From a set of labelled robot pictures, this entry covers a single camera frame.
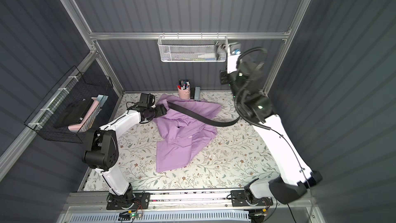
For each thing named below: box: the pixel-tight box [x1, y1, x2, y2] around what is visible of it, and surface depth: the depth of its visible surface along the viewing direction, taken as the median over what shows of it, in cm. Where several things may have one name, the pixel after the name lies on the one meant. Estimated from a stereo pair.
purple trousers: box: [153, 93, 222, 171], surface depth 95 cm
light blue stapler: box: [194, 86, 201, 101], surface depth 117 cm
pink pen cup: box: [176, 85, 191, 100], surface depth 113 cm
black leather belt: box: [167, 101, 241, 127], surface depth 87 cm
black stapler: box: [189, 87, 196, 101], surface depth 118 cm
